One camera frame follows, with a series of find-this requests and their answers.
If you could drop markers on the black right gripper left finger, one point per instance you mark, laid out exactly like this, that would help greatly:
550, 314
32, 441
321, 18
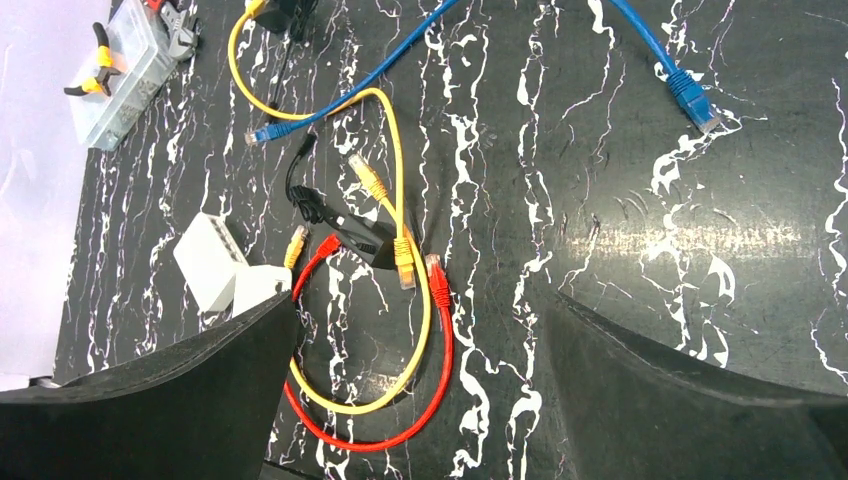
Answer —
201, 408

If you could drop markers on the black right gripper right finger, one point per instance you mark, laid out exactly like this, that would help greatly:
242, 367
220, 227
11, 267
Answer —
635, 408

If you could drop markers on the white network switch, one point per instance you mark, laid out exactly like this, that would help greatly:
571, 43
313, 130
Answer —
256, 284
209, 259

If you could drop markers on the clear plastic parts box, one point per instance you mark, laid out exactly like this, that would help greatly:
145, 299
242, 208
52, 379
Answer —
139, 45

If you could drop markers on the grey red adjustable wrench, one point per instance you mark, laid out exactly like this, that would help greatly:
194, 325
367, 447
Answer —
181, 28

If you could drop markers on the yellow handled pliers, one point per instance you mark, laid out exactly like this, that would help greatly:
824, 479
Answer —
99, 83

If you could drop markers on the black adapter with cable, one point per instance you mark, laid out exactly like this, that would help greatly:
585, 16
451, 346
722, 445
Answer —
289, 18

